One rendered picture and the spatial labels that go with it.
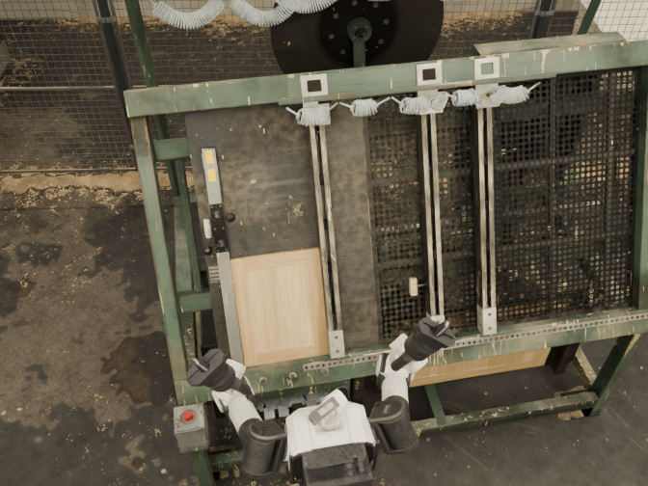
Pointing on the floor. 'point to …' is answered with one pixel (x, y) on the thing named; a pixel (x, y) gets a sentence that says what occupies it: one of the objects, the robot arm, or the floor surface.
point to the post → (202, 468)
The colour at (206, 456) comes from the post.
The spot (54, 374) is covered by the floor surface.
